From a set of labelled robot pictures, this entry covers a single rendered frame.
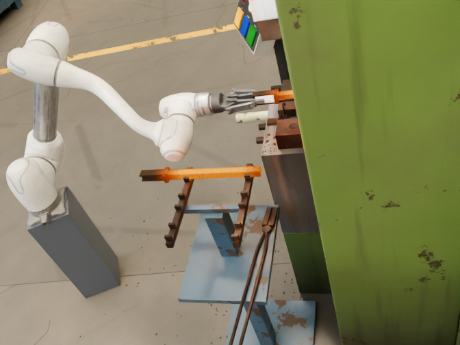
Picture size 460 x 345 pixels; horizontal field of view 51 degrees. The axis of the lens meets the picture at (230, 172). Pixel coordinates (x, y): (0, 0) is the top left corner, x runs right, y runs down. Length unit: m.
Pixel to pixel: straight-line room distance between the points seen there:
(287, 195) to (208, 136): 1.59
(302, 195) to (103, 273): 1.25
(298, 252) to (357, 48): 1.19
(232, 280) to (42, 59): 1.03
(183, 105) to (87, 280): 1.21
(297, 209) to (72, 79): 0.97
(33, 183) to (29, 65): 0.58
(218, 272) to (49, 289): 1.47
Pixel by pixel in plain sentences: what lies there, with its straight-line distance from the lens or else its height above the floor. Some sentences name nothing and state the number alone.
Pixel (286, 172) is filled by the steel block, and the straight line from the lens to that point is 1.74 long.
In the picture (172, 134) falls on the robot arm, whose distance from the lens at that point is 1.75.
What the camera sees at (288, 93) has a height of 1.01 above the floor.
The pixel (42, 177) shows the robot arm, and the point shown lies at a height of 0.79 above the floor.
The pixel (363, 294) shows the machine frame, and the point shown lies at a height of 0.45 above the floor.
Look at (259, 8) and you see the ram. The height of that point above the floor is 1.41.
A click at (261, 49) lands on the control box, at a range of 2.15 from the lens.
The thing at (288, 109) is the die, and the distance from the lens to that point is 1.74.
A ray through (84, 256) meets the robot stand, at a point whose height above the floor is 0.31.
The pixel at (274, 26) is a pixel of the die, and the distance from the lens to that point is 1.56.
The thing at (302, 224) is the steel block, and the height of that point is 0.53.
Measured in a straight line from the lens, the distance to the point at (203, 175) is 1.61.
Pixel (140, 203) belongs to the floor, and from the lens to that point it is 3.08.
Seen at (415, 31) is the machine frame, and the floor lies 1.48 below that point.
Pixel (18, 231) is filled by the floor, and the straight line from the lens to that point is 3.43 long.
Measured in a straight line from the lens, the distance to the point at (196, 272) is 1.71.
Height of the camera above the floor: 2.05
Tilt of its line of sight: 43 degrees down
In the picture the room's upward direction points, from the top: 19 degrees counter-clockwise
